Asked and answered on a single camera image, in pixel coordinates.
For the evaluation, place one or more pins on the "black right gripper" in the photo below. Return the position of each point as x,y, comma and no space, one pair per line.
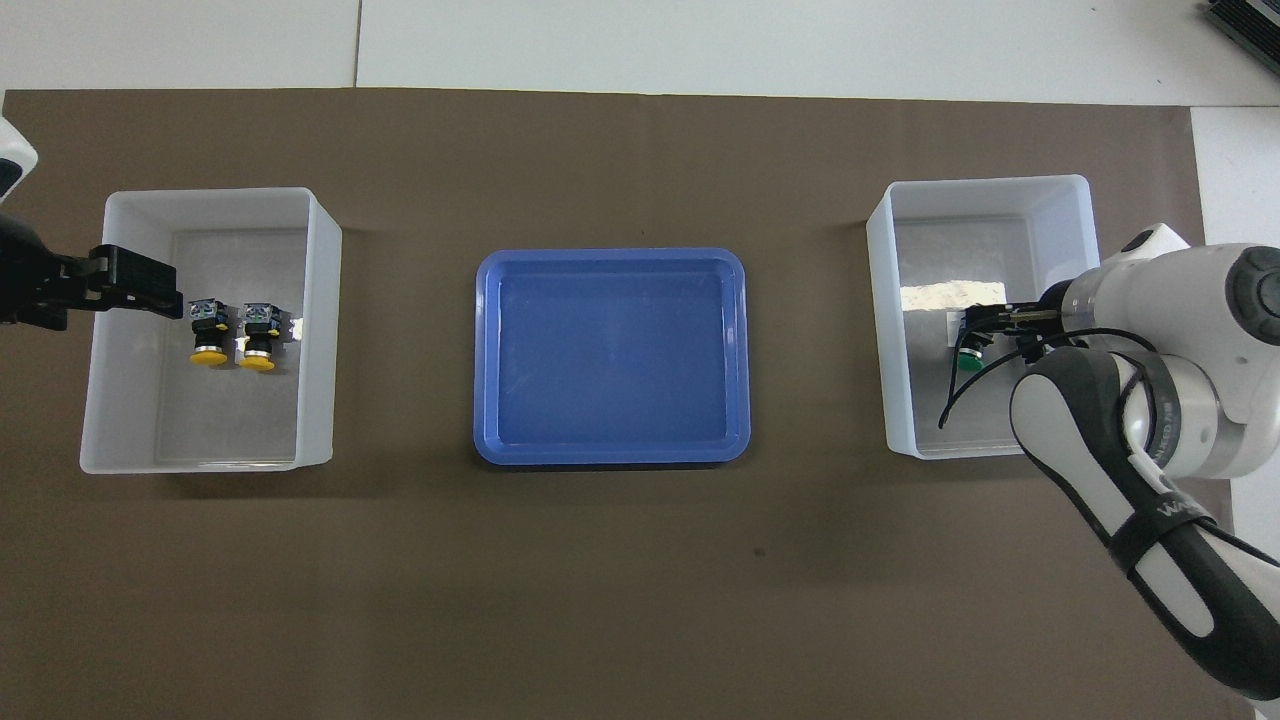
1035,318

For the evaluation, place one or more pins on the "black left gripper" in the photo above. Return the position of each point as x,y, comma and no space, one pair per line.
30,280

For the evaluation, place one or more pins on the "green push button switch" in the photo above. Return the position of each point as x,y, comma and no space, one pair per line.
970,360

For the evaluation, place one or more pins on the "yellow push button switch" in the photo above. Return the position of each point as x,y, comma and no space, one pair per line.
208,325
258,330

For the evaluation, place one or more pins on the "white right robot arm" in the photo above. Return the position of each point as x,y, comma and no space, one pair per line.
1200,300

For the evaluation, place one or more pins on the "small white box label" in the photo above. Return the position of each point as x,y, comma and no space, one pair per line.
954,330

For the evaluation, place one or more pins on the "translucent white plastic box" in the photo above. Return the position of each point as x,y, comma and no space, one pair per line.
900,400
320,300

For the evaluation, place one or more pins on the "blue plastic tray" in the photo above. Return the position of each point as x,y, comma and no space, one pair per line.
600,350

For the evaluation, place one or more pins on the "dark grey finned device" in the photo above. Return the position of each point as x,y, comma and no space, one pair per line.
1245,25

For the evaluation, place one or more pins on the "brown paper table mat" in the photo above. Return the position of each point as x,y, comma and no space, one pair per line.
640,600

